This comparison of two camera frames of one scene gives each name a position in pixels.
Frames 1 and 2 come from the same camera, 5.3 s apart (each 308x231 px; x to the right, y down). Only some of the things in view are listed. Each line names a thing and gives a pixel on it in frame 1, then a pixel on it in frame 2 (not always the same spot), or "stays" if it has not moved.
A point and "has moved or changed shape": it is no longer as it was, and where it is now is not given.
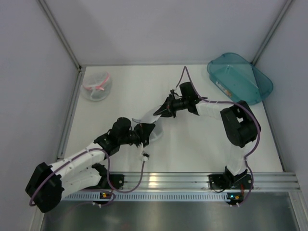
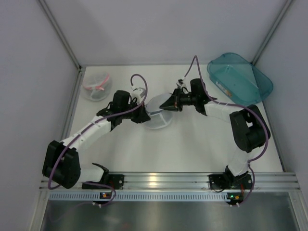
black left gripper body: x=142 y=134 to x=140 y=113
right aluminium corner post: x=272 y=31 stays
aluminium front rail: x=173 y=181 stays
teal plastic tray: x=238 y=77 stays
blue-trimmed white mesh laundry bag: x=152 y=116 has moved or changed shape
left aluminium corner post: x=61 y=33 stays
